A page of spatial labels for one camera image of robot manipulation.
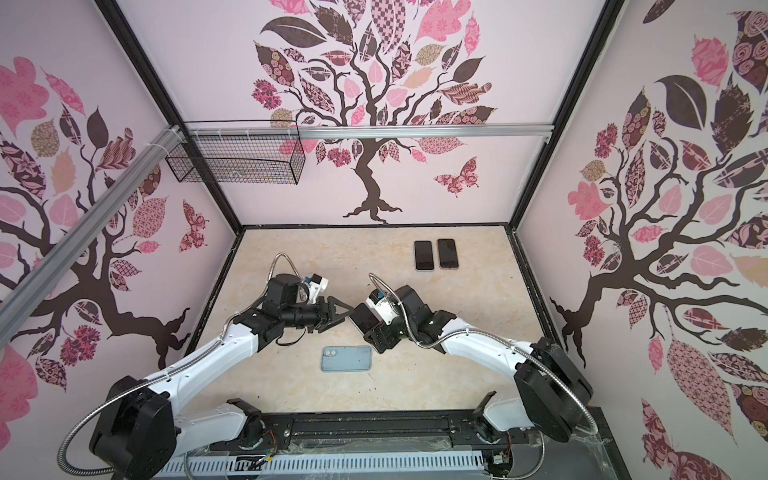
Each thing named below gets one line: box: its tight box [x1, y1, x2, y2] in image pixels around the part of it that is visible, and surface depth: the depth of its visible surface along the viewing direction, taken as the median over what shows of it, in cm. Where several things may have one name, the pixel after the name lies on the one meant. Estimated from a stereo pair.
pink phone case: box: [437, 238, 459, 270], surface depth 112 cm
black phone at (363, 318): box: [348, 303, 381, 337], surface depth 84 cm
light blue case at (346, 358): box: [321, 345, 372, 372], surface depth 88 cm
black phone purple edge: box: [437, 238, 459, 270], surface depth 112 cm
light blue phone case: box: [414, 240, 435, 272], surface depth 113 cm
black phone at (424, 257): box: [414, 240, 435, 270], surface depth 113 cm
